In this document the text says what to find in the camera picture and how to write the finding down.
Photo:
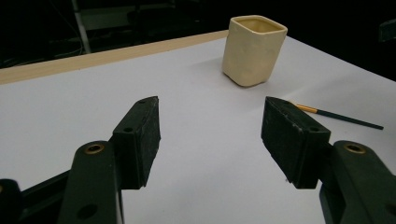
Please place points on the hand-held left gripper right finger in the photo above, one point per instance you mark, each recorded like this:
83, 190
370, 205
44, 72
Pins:
292, 146

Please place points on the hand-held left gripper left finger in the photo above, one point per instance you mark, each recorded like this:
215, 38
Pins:
137, 149

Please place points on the cream ceramic cup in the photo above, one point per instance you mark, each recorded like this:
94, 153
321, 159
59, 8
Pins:
252, 56

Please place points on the dark box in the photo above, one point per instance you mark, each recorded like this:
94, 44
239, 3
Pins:
388, 30

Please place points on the grey metal stand post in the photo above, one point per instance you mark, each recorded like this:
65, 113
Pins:
81, 31

